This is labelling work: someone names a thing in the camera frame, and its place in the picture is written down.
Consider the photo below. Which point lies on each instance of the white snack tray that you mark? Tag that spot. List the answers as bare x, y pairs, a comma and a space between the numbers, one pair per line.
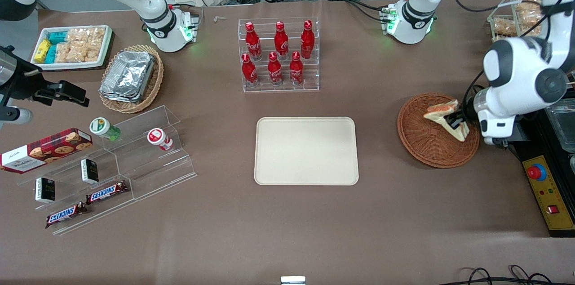
67, 66

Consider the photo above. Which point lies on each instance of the red capped small bottle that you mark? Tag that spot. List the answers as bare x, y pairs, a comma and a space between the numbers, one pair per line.
157, 137

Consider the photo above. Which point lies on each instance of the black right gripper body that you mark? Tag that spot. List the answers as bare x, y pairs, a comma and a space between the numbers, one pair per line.
23, 83

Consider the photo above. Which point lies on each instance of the small black white box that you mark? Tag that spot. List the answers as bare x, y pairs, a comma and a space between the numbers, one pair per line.
45, 190
89, 171

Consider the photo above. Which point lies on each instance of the clear acrylic step shelf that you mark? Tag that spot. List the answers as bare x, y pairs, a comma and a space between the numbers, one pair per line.
157, 172

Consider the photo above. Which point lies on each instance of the teal snack packet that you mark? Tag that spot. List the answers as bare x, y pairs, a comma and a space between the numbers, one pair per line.
58, 37
51, 54

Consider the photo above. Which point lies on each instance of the red emergency stop button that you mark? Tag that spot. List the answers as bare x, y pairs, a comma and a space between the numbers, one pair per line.
537, 172

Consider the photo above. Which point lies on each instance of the snickers chocolate bar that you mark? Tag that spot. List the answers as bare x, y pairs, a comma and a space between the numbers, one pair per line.
66, 215
107, 192

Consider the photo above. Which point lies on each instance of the clear rice cracker bag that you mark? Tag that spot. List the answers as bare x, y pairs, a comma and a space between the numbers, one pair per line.
94, 50
87, 34
69, 52

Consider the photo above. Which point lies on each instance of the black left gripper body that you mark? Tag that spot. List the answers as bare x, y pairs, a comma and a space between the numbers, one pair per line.
468, 110

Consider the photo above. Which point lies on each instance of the red cola bottle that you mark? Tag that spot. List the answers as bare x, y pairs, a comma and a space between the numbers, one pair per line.
253, 44
307, 41
281, 42
249, 73
275, 71
296, 70

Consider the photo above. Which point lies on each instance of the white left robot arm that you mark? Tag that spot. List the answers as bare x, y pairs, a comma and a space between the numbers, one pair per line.
516, 69

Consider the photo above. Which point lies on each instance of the clear plastic container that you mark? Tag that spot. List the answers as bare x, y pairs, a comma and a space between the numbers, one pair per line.
563, 125

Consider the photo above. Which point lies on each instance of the black yellow control box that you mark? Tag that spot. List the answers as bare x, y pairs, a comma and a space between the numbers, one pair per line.
550, 195

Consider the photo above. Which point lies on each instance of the beige plastic tray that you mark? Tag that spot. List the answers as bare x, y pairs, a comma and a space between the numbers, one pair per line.
305, 152

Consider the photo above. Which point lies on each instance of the stacked aluminium foil trays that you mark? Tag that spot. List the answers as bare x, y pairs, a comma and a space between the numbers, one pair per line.
128, 76

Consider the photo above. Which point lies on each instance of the small silver metal object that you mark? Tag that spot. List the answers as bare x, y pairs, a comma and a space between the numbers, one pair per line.
293, 280

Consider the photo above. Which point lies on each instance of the clear acrylic bottle rack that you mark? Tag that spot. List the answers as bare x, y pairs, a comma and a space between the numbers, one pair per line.
314, 82

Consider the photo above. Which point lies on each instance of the brown snack bag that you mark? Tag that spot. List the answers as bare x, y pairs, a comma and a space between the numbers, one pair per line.
528, 13
504, 28

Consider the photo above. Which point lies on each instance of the red tartan cookie box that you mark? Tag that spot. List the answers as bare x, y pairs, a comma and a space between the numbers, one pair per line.
45, 150

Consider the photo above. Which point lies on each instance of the brown wicker basket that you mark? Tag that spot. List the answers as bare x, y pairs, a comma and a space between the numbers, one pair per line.
422, 141

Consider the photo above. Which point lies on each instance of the triangular sandwich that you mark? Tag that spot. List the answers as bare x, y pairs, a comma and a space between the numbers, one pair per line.
440, 112

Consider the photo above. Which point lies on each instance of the green capped small bottle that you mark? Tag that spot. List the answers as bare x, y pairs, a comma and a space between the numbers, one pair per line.
101, 126

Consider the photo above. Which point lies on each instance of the small beige scrap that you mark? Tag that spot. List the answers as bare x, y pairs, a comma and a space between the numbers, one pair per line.
220, 18

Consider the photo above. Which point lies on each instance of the yellow snack packet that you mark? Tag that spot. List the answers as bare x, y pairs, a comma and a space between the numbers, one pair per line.
42, 51

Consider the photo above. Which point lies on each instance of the light wicker basket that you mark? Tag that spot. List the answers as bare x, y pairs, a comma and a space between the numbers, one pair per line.
155, 82

